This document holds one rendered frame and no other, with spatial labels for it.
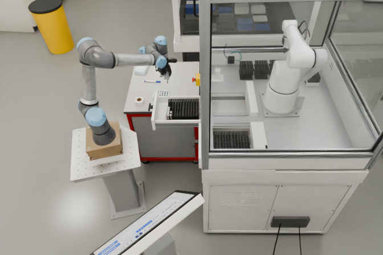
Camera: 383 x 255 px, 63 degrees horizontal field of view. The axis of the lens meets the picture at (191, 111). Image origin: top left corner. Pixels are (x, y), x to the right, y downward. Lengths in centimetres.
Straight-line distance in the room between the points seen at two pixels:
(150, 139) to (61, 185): 95
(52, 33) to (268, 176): 343
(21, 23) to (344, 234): 485
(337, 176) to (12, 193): 266
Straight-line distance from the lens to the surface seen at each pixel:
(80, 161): 223
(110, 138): 210
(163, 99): 232
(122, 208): 277
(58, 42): 458
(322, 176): 199
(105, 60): 179
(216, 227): 253
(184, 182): 288
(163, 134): 261
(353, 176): 206
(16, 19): 539
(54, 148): 344
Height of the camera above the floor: 246
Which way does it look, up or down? 46 degrees down
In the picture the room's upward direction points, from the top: 3 degrees counter-clockwise
